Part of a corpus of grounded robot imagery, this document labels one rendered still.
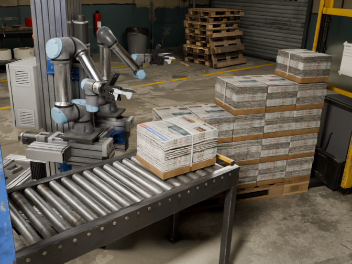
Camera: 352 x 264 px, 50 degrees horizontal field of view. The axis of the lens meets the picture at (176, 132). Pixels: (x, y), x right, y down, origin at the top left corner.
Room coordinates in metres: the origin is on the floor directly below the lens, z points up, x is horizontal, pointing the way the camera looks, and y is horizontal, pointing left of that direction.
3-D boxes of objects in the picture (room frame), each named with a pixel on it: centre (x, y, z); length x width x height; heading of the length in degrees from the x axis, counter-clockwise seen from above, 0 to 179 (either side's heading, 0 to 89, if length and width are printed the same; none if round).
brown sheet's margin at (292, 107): (3.19, -0.80, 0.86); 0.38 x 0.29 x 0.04; 22
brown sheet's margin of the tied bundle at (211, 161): (2.09, -0.09, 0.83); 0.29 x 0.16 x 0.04; 36
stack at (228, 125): (3.04, -0.40, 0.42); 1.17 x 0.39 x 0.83; 111
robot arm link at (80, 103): (2.41, 0.65, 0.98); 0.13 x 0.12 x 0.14; 144
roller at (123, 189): (1.76, 0.30, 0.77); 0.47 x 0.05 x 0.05; 42
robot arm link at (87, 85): (2.15, 0.51, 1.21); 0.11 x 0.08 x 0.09; 54
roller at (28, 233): (1.42, 0.68, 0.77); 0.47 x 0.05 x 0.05; 42
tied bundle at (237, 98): (3.09, -0.53, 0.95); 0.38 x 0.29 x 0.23; 21
